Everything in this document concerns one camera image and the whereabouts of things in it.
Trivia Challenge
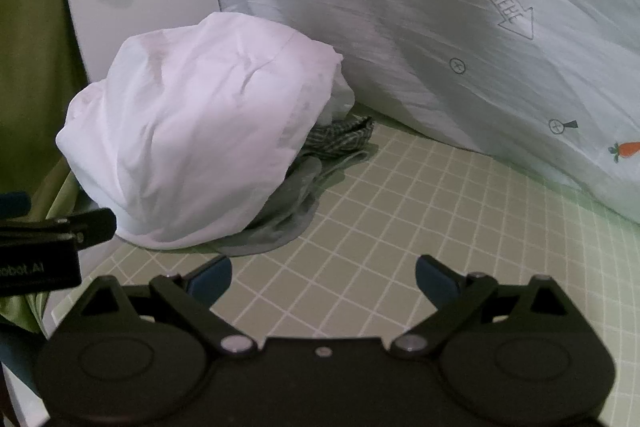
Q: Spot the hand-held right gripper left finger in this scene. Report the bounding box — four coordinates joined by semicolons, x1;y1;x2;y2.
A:
80;255;258;359

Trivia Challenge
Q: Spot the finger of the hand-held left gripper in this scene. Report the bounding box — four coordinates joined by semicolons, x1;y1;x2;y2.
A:
0;207;118;253

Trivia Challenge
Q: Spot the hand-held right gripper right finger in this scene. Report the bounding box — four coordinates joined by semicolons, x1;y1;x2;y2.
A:
392;254;573;360

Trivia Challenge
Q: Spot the white garment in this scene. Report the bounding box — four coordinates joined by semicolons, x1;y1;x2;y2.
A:
55;11;357;250

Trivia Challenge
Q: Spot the green grid bed sheet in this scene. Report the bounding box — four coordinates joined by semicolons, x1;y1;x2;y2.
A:
45;112;640;427

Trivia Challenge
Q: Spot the grey-green garment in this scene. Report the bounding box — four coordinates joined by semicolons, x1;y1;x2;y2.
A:
210;149;371;258

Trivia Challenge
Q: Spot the checkered grey cloth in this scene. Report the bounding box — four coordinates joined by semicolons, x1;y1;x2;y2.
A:
295;116;376;158

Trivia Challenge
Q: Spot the green satin cloth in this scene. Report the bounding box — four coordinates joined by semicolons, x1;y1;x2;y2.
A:
0;0;93;333

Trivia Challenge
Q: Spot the carrot print quilt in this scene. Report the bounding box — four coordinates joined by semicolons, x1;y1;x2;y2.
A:
202;0;640;225

